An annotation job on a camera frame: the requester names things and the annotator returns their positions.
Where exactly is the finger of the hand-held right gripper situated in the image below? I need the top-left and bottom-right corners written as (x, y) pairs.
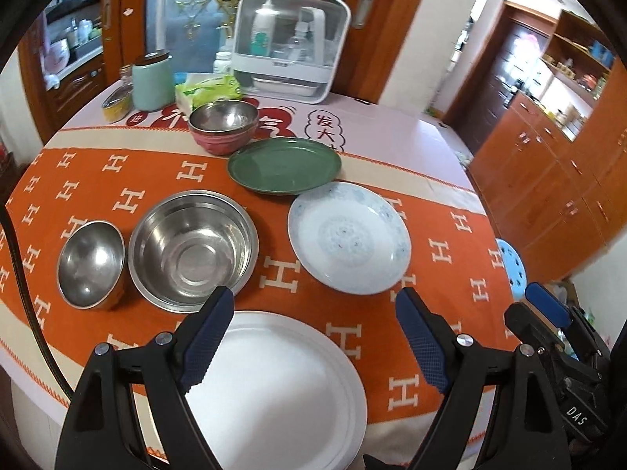
top-left (525, 281), bottom-right (589, 334)
top-left (504, 302), bottom-right (564, 353)

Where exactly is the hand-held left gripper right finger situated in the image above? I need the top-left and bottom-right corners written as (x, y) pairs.
top-left (395, 286), bottom-right (571, 470)

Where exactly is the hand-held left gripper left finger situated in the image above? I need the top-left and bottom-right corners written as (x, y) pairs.
top-left (55, 285), bottom-right (236, 470)

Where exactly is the plain white plate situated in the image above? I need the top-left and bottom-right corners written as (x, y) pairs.
top-left (183, 309), bottom-right (369, 470)

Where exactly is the small steel bowl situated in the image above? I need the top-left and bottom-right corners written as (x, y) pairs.
top-left (57, 220), bottom-right (127, 311)

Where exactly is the blue plastic stool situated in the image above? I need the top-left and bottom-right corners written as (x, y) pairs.
top-left (495, 237), bottom-right (527, 304)

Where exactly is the large steel bowl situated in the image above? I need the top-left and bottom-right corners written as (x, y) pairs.
top-left (127, 189), bottom-right (259, 314)

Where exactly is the white blue patterned plate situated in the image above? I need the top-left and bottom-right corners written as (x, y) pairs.
top-left (287, 181), bottom-right (412, 296)

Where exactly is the orange patterned tablecloth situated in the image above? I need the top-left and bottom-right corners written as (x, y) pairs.
top-left (0, 130), bottom-right (515, 470)

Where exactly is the green plate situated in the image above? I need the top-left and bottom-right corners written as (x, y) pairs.
top-left (227, 137), bottom-right (342, 197)

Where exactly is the pink bowl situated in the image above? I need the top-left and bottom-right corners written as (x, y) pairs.
top-left (190, 120), bottom-right (258, 157)

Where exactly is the pink printed tablecloth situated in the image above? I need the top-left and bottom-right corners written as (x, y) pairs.
top-left (59, 76), bottom-right (471, 160)

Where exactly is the medium steel bowl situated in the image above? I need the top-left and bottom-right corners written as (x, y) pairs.
top-left (188, 101), bottom-right (259, 134)

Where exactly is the wooden display shelf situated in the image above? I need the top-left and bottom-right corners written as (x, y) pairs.
top-left (539, 10), bottom-right (623, 108)

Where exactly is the dark wooden door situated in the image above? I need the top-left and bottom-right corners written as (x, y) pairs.
top-left (443, 2), bottom-right (559, 152)

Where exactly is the green tissue pack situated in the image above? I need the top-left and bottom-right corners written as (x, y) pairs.
top-left (175, 73), bottom-right (244, 114)

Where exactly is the yellow tin can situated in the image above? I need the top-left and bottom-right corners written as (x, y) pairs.
top-left (101, 83), bottom-right (134, 124)

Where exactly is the mint canister brown lid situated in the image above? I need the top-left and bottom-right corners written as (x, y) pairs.
top-left (132, 50), bottom-right (173, 112)

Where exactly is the white storage box clear window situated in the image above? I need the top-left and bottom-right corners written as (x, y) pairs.
top-left (230, 0), bottom-right (352, 105)

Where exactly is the wooden kitchen cabinet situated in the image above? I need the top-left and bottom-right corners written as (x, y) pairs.
top-left (20, 0), bottom-right (109, 128)

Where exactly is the wooden glass sliding door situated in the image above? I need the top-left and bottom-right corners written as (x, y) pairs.
top-left (100, 0), bottom-right (437, 103)

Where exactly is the clear plastic bottle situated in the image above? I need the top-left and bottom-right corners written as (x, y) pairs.
top-left (289, 20), bottom-right (314, 62)

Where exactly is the white bottle green label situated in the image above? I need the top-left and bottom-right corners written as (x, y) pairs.
top-left (250, 0), bottom-right (275, 57)

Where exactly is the pink white container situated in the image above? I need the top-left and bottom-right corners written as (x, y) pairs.
top-left (44, 39), bottom-right (69, 72)

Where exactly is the wooden wall cabinet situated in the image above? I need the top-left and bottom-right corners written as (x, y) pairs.
top-left (465, 93), bottom-right (627, 280)

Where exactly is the black cable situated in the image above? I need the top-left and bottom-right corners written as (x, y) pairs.
top-left (0, 201), bottom-right (74, 402)

